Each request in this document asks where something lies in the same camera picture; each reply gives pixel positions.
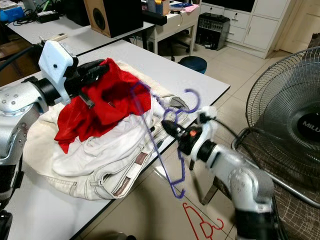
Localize cream white jeans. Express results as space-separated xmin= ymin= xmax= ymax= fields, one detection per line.
xmin=24 ymin=60 xmax=206 ymax=202

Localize white side desk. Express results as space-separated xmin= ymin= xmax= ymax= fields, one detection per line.
xmin=142 ymin=5 xmax=202 ymax=55

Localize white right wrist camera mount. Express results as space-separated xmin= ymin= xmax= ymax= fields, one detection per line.
xmin=190 ymin=106 xmax=219 ymax=162

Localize white drawer cabinet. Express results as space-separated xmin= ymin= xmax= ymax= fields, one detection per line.
xmin=200 ymin=0 xmax=295 ymax=51

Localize grey desk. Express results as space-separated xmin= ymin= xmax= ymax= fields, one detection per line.
xmin=7 ymin=15 xmax=156 ymax=53

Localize grey folding table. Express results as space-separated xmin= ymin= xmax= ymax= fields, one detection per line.
xmin=0 ymin=39 xmax=231 ymax=240

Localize black box appliance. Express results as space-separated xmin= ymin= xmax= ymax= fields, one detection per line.
xmin=195 ymin=12 xmax=231 ymax=51

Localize black standing fan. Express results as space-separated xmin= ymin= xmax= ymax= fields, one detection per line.
xmin=245 ymin=46 xmax=320 ymax=211

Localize blue box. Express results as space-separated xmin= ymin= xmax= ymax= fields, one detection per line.
xmin=0 ymin=6 xmax=26 ymax=23

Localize plain red shirt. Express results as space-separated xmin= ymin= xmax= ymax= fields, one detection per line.
xmin=53 ymin=57 xmax=152 ymax=155

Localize brown cardboard box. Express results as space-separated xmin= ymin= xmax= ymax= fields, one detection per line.
xmin=0 ymin=40 xmax=38 ymax=86

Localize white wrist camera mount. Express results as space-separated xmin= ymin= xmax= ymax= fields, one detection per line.
xmin=190 ymin=106 xmax=219 ymax=162
xmin=38 ymin=40 xmax=79 ymax=106

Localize pink paper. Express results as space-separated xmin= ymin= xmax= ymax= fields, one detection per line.
xmin=182 ymin=4 xmax=201 ymax=13

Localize red thin hanger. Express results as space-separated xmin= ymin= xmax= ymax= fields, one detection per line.
xmin=182 ymin=202 xmax=226 ymax=240

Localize black power adapter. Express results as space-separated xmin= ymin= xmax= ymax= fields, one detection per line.
xmin=36 ymin=10 xmax=61 ymax=24

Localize blue purple plastic hanger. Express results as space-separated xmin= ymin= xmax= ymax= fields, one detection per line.
xmin=128 ymin=81 xmax=202 ymax=200

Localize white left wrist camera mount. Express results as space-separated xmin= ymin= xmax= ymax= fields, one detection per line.
xmin=38 ymin=40 xmax=79 ymax=106

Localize blue round stool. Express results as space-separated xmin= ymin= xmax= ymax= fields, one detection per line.
xmin=178 ymin=56 xmax=209 ymax=76

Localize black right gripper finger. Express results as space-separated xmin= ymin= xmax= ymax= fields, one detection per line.
xmin=161 ymin=120 xmax=185 ymax=135
xmin=161 ymin=124 xmax=183 ymax=143

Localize wooden black speaker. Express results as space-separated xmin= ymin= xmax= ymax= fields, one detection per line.
xmin=83 ymin=0 xmax=145 ymax=39

